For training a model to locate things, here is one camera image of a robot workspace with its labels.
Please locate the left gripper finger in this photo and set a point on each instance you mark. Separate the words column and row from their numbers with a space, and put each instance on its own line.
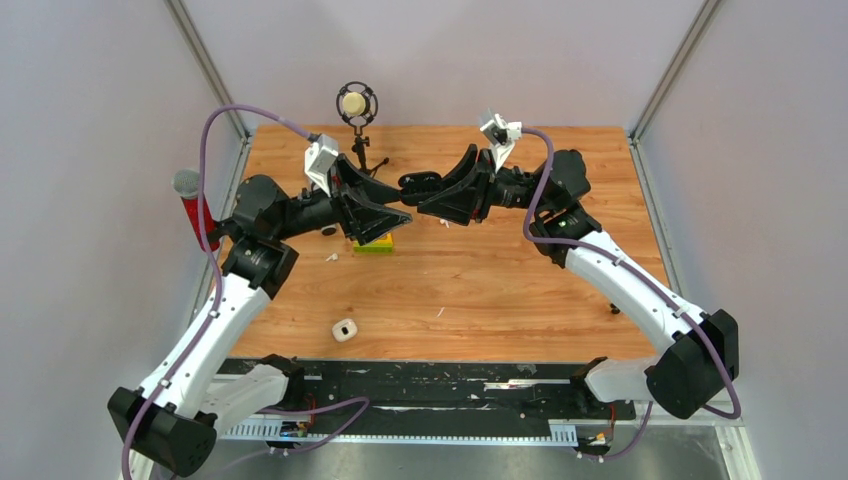
column 363, row 184
column 366, row 221

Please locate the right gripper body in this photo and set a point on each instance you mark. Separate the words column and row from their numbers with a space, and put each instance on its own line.
column 501, row 189

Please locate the white earbud case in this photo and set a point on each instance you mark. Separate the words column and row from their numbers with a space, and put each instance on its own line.
column 344, row 330

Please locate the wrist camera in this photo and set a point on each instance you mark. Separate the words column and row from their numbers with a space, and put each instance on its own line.
column 502, row 136
column 319, row 157

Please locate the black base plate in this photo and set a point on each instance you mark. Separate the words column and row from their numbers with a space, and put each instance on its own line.
column 443, row 399

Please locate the silver glitter microphone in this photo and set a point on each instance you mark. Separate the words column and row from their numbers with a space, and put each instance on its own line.
column 329, row 230

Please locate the black tripod stand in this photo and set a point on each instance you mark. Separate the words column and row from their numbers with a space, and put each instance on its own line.
column 361, row 143

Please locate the yellow green triangle toy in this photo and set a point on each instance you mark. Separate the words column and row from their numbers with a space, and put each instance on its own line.
column 383, row 245

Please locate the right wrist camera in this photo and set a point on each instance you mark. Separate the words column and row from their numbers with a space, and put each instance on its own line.
column 502, row 136

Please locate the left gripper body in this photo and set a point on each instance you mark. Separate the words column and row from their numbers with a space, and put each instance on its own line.
column 338, row 202

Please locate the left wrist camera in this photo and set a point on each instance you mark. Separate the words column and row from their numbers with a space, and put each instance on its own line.
column 319, row 157

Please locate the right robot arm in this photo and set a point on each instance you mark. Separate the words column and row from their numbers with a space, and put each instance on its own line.
column 697, row 352

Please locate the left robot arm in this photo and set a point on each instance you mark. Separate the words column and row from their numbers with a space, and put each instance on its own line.
column 174, row 417

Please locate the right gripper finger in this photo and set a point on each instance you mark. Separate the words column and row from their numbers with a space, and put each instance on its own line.
column 459, row 203
column 463, row 167

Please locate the red glitter microphone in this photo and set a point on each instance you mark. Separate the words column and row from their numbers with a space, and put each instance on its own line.
column 185, row 182

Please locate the cream microphone in shockmount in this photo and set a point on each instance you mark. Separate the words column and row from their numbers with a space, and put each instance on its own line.
column 357, row 104

